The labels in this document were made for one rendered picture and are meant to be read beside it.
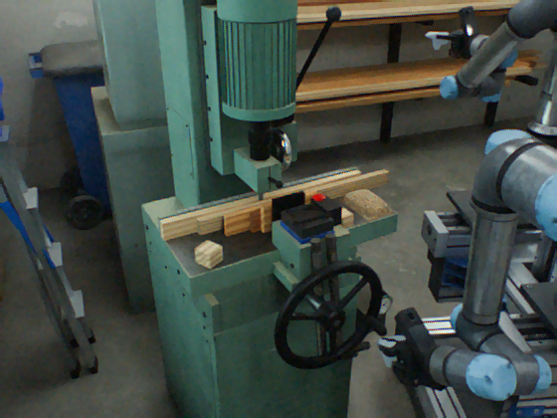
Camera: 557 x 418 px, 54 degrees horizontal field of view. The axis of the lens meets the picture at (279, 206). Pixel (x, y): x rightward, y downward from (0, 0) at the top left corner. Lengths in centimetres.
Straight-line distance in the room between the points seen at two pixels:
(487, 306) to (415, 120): 345
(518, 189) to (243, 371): 88
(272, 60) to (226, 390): 85
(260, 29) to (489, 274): 67
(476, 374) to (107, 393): 156
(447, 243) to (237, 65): 86
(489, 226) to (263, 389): 82
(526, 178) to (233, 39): 66
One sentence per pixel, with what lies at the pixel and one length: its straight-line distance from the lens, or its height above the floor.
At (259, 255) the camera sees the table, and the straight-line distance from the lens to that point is 130.
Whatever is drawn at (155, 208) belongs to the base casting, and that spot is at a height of 80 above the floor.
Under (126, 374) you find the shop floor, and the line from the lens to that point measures 233.
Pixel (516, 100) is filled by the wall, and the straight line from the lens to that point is 511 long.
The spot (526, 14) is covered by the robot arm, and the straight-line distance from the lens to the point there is 161.
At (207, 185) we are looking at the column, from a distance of 155.
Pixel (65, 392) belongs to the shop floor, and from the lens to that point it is 234.
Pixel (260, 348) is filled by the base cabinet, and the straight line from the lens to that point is 148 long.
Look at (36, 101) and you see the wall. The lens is 363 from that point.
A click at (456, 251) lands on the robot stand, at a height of 70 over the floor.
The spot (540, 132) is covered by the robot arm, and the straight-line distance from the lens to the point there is 175.
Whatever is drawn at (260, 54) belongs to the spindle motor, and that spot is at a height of 135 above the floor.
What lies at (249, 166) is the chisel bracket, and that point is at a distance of 136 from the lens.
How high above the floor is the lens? 163
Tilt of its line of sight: 29 degrees down
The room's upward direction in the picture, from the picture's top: straight up
